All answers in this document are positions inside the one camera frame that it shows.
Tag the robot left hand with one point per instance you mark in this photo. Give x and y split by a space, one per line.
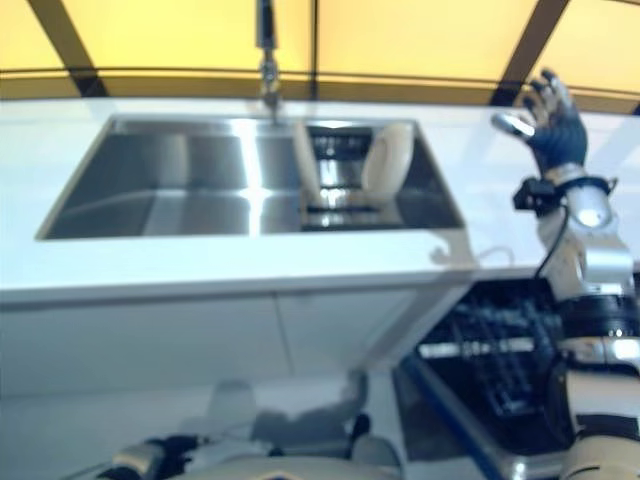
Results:
175 444

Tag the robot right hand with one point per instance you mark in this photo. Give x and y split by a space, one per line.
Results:
557 135

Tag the robot left silver arm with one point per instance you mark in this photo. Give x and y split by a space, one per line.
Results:
135 457

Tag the robot right silver arm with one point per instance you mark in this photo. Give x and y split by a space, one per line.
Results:
607 260

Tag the white cabinet door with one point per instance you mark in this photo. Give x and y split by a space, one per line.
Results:
340 330
150 340

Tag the robot grey torso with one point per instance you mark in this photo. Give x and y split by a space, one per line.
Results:
280 472

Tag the black sink dish rack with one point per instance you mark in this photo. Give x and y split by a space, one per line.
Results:
340 150

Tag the stainless steel sink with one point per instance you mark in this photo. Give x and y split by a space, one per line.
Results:
175 190

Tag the chrome kitchen faucet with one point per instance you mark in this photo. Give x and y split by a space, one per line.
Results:
267 45

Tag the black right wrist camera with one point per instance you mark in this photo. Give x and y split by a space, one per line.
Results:
532 195

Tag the dark window frame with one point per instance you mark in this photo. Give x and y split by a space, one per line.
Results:
75 50

